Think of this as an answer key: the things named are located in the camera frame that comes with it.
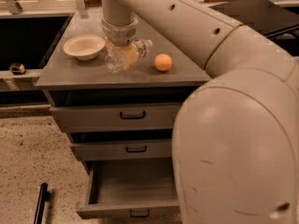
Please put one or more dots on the black tray stand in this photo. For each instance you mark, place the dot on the black tray stand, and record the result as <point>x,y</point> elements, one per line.
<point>262,16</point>

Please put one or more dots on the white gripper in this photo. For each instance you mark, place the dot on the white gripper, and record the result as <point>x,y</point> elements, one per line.
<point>121,34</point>

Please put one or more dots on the clear plastic water bottle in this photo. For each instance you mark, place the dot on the clear plastic water bottle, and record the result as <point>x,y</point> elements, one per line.
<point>114,60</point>

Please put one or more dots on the beige ceramic bowl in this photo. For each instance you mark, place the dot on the beige ceramic bowl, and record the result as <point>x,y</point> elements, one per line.
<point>84,47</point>

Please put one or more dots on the grey bottom drawer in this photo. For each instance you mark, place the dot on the grey bottom drawer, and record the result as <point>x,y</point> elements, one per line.
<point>130,188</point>

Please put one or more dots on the grey middle drawer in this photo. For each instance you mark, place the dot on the grey middle drawer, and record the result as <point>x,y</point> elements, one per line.
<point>122,150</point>

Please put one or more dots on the orange fruit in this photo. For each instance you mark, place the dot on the orange fruit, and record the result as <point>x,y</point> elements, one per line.
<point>163,62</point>

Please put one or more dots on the black bar on floor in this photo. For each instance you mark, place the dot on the black bar on floor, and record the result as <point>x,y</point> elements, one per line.
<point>43,197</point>

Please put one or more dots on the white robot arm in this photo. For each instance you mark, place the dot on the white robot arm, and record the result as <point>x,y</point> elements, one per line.
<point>235,139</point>

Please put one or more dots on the grey drawer cabinet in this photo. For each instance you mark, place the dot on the grey drawer cabinet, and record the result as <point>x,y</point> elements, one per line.
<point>70,82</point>

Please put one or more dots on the grey drawer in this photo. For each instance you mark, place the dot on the grey drawer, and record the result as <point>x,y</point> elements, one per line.
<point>130,188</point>
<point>122,150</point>
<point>110,118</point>

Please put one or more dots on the grey top drawer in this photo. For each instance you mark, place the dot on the grey top drawer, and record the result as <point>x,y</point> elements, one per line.
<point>110,118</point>

